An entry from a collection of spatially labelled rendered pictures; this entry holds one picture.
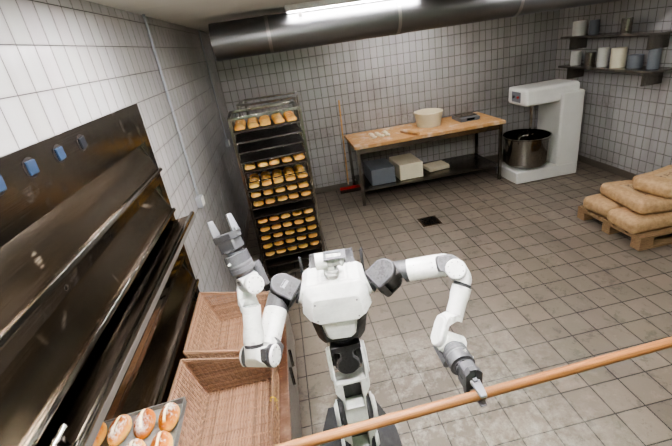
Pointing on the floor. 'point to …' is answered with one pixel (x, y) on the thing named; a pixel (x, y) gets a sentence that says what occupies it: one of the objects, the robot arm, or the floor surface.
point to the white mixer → (562, 134)
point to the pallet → (628, 232)
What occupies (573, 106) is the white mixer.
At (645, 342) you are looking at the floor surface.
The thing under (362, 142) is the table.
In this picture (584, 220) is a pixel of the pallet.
